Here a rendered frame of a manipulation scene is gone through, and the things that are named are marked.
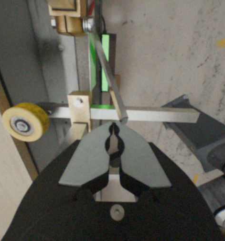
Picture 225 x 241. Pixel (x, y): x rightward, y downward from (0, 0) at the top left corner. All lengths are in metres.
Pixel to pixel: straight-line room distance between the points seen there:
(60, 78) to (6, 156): 0.32
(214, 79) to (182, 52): 0.43
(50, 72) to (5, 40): 0.17
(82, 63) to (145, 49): 0.80
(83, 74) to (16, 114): 0.23
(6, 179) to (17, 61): 0.34
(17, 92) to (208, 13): 1.33
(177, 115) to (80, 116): 0.26
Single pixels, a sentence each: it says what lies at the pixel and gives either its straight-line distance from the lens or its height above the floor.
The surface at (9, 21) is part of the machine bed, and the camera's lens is 0.48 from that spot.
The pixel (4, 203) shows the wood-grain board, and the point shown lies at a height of 0.90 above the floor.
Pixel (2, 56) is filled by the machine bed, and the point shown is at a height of 0.78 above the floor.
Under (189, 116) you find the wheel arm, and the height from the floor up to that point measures 0.83.
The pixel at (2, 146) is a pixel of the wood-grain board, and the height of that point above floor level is 0.90.
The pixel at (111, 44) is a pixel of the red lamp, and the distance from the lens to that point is 0.40.
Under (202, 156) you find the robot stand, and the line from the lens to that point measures 0.91.
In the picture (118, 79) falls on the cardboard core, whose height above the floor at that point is 0.08.
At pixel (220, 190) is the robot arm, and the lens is 0.83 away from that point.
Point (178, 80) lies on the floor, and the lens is 1.28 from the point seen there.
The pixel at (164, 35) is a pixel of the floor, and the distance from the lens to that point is 1.19.
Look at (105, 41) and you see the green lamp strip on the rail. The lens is 0.40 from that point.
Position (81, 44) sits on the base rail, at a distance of 0.41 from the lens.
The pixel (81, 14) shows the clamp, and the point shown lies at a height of 0.87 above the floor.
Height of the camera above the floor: 1.10
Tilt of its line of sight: 62 degrees down
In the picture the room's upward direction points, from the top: 180 degrees clockwise
